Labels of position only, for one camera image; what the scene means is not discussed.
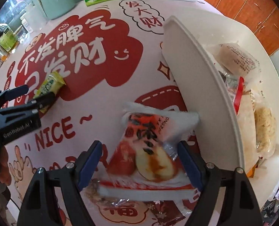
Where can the small green yellow snack packet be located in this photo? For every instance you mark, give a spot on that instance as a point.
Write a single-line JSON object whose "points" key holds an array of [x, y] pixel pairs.
{"points": [[51, 83]]}

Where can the clear bag of brown snack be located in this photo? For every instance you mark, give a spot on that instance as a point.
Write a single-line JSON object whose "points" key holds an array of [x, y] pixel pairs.
{"points": [[246, 127]]}

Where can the white plastic tray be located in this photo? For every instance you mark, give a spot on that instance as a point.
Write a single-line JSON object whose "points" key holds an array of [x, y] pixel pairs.
{"points": [[196, 75]]}

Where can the orange wooden cabinet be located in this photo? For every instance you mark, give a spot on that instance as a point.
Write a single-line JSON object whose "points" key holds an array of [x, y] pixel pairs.
{"points": [[252, 7]]}

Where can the glass bottle with green label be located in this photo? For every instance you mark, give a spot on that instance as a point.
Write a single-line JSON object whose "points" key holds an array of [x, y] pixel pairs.
{"points": [[8, 40]]}

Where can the small white pill bottle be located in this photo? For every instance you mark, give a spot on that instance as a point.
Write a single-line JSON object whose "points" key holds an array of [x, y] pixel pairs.
{"points": [[27, 26]]}

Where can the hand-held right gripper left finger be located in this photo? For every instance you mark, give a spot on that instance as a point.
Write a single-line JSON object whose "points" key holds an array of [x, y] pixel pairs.
{"points": [[90, 167]]}

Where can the white squeeze bottle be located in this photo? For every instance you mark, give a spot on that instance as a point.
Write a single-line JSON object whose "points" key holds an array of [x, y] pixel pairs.
{"points": [[34, 15]]}

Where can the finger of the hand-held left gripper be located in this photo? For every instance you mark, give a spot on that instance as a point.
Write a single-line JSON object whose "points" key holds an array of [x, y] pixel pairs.
{"points": [[14, 93], [44, 98]]}

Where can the mint canister with brown lid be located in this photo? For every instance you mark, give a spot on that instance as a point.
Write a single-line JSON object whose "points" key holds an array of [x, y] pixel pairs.
{"points": [[59, 0]]}

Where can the white red-edged snack packet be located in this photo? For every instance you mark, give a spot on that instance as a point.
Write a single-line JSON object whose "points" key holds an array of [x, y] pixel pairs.
{"points": [[236, 94]]}

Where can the printed pink tablecloth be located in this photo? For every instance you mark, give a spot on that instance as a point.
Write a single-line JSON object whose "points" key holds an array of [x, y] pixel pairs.
{"points": [[134, 75]]}

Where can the person's left hand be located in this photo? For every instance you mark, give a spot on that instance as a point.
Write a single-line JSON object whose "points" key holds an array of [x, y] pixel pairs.
{"points": [[5, 164]]}

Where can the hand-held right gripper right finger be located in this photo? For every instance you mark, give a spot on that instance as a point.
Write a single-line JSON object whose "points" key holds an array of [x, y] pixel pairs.
{"points": [[188, 167]]}

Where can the yellow crumbly snack packet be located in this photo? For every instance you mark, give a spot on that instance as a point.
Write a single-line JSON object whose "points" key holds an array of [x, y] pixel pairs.
{"points": [[265, 129]]}

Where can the clear packet of pale bread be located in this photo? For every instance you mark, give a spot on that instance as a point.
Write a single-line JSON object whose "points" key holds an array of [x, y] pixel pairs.
{"points": [[240, 57]]}

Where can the clear nut bar packet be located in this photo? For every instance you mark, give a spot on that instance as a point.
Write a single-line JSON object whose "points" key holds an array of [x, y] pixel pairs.
{"points": [[97, 193]]}

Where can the red white pictured snack packet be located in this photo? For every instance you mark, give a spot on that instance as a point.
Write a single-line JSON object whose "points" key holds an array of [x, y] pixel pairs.
{"points": [[151, 146]]}

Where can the maroon speckled snack wrapper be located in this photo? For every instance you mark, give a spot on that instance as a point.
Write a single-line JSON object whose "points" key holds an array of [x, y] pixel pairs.
{"points": [[167, 214]]}

